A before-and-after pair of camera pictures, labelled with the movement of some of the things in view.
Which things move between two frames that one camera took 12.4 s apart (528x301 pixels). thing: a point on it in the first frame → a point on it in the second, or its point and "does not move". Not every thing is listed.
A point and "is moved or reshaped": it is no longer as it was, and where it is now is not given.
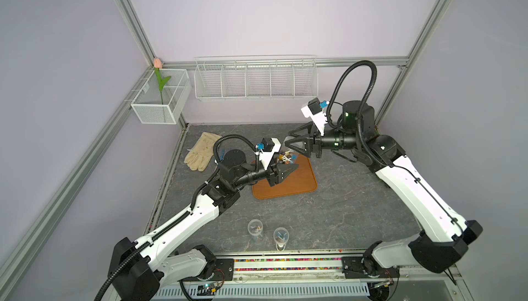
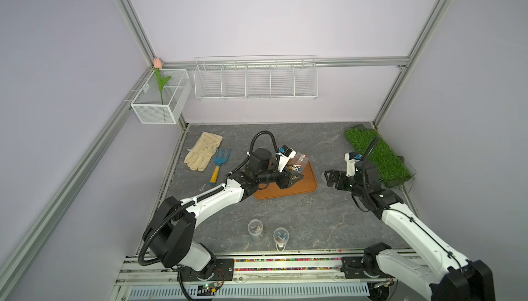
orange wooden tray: (301, 181) does not move
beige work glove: (202, 151) does not move
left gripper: (276, 175) → (286, 183)
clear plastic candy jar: (287, 157) is moved or reshaped
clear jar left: (254, 228) does not move
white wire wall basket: (256, 77) does not move
